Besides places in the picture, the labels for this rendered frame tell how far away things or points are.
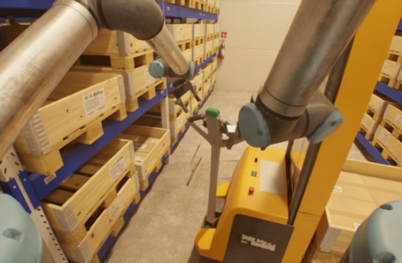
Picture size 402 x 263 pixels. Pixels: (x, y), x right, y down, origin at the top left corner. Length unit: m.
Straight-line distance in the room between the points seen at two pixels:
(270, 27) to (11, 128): 6.35
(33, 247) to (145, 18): 0.54
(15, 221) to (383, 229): 0.36
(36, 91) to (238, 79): 6.39
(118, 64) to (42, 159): 0.93
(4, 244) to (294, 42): 0.40
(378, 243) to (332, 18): 0.25
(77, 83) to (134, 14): 1.42
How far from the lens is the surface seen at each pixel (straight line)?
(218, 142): 1.40
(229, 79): 6.74
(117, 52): 1.83
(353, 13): 0.33
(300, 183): 1.31
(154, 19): 0.66
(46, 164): 1.30
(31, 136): 1.22
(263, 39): 6.54
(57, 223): 1.58
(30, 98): 0.49
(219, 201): 2.03
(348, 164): 2.17
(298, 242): 1.65
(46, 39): 0.55
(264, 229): 1.50
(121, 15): 0.63
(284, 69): 0.36
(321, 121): 0.50
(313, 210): 1.44
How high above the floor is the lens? 1.89
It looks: 28 degrees down
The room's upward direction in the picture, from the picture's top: 2 degrees clockwise
